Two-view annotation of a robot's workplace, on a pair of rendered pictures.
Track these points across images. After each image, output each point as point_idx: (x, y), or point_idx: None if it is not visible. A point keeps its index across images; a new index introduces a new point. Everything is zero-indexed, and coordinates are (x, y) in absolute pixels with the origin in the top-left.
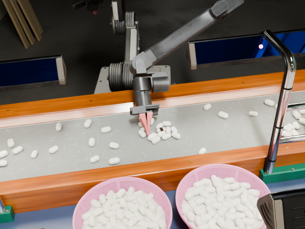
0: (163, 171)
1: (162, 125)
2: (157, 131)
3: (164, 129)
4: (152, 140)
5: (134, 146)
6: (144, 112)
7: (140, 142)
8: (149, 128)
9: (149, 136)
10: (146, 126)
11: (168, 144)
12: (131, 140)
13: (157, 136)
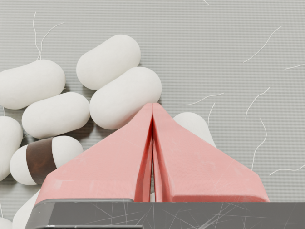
0: None
1: (19, 210)
2: (74, 142)
3: (22, 147)
4: (135, 46)
5: (250, 55)
6: (185, 214)
7: (213, 84)
8: (136, 114)
9: (151, 77)
10: (164, 118)
11: (40, 37)
12: (268, 121)
13: (93, 60)
